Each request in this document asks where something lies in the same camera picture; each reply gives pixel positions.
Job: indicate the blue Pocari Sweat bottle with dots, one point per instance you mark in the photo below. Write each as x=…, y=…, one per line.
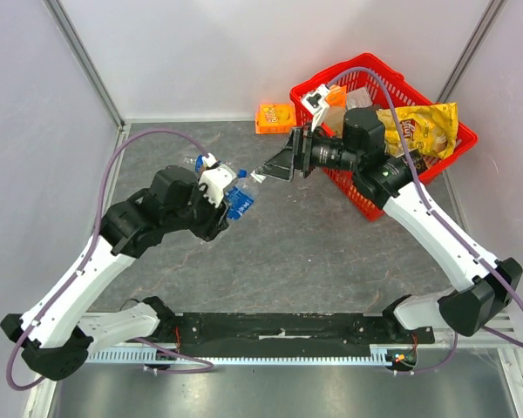
x=242, y=196

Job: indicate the white blue bottle cap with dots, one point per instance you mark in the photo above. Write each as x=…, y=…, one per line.
x=259, y=178

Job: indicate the yellow Lays chips bag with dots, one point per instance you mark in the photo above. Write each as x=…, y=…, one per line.
x=430, y=129

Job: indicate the clear plastic packet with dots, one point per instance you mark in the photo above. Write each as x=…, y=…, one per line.
x=358, y=98

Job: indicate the white cable duct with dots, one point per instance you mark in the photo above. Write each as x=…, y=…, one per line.
x=141, y=354

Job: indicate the orange snack box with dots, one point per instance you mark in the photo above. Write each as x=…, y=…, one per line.
x=275, y=118

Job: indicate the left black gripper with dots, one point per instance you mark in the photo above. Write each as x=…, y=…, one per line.
x=216, y=220

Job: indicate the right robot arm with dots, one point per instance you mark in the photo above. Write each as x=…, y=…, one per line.
x=480, y=282

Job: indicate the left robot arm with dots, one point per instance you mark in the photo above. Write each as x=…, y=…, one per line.
x=54, y=338

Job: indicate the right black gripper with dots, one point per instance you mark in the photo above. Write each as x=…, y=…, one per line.
x=300, y=152

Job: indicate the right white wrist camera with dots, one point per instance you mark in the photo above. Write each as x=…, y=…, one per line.
x=316, y=104

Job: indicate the orange box in basket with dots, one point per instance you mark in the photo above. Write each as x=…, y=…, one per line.
x=336, y=96

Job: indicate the black snack packet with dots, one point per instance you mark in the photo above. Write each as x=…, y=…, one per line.
x=418, y=161

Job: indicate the clear empty plastic bottle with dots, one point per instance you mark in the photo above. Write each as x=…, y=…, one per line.
x=196, y=162

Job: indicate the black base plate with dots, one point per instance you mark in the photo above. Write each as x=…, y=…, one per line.
x=285, y=334

